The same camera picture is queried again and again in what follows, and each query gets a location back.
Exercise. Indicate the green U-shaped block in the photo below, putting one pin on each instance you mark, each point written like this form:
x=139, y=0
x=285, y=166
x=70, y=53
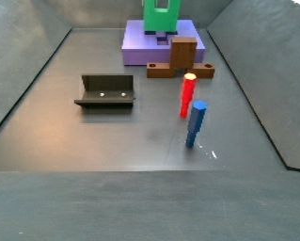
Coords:
x=161, y=19

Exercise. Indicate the purple board block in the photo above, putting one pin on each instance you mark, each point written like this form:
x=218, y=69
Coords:
x=142, y=48

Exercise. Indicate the blue hexagonal peg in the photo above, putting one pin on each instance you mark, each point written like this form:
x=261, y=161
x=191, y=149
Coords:
x=197, y=117

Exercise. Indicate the red hexagonal peg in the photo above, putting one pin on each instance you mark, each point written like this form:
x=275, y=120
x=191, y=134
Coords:
x=187, y=92

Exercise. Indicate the brown T-shaped block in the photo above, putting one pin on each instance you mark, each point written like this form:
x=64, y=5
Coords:
x=182, y=60

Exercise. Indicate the black angled bracket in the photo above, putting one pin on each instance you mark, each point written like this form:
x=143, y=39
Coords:
x=107, y=89

